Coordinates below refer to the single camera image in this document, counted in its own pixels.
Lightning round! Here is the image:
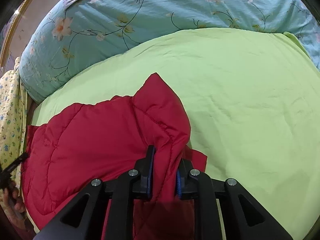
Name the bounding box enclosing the red quilted comforter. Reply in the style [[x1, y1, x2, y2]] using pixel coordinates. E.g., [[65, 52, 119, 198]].
[[21, 74, 207, 239]]

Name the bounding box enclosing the person's left hand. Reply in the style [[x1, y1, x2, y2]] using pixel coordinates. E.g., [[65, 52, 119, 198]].
[[1, 181, 25, 223]]

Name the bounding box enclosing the gold picture frame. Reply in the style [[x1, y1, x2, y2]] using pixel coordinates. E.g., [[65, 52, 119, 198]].
[[0, 0, 51, 68]]

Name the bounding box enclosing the teal floral duvet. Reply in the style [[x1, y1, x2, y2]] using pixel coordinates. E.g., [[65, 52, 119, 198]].
[[19, 0, 319, 102]]

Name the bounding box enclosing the light green bed sheet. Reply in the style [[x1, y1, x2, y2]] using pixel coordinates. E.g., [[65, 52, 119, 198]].
[[32, 28, 319, 239]]

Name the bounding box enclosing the yellow cartoon print blanket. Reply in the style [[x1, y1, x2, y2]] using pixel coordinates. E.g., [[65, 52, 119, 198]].
[[0, 57, 28, 169]]

